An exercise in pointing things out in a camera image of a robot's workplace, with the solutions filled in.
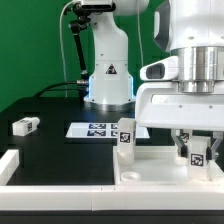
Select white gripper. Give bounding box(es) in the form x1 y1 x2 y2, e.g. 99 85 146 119
135 81 224 161

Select black cables on table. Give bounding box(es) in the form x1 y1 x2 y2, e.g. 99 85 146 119
33 79 90 98

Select white cable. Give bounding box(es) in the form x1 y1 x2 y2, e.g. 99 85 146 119
135 0 145 69
58 0 81 98

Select white tag base sheet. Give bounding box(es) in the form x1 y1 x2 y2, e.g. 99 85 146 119
65 121 151 139

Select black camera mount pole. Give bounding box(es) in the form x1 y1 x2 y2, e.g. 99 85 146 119
69 2 114 80

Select white U-shaped fence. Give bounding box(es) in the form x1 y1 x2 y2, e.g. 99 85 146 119
0 150 224 211

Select white cable right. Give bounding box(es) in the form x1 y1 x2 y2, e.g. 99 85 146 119
135 0 145 69

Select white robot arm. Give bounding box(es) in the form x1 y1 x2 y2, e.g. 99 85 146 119
81 0 224 149

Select white cable left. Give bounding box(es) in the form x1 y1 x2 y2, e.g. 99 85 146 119
58 0 81 98

